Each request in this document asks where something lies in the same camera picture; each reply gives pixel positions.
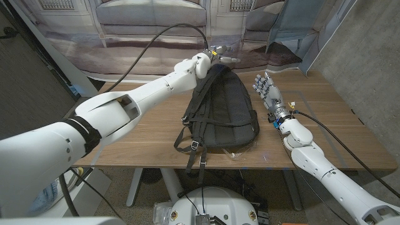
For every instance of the white table column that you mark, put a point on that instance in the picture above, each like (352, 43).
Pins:
(168, 187)

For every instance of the clear plastic clamshell container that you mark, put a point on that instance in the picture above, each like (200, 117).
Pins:
(237, 152)

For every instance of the white slanted table leg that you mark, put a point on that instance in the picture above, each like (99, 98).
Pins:
(132, 197)

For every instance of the dark wood door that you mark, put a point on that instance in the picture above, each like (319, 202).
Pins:
(31, 93)

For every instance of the black backpack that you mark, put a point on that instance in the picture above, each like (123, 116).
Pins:
(225, 115)

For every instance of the printed sofa room backdrop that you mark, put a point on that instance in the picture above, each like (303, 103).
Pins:
(93, 47)

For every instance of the grey table leg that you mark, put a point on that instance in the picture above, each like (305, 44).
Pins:
(293, 193)

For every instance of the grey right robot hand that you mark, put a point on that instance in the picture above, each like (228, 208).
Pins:
(273, 97)

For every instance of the white door frame post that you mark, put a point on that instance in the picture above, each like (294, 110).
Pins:
(67, 70)

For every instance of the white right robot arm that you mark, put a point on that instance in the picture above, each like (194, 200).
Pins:
(328, 178)

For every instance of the crumpled clear plastic bag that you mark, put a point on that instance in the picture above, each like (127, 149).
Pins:
(161, 212)

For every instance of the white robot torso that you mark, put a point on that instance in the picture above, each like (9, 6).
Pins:
(218, 203)

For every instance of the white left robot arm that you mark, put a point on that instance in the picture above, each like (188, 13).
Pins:
(125, 109)

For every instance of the black ribbed round object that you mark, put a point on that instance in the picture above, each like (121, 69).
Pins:
(151, 176)

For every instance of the person leg in blue jeans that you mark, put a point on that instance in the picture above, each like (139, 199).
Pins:
(47, 197)

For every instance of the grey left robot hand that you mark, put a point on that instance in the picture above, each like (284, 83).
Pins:
(220, 54)

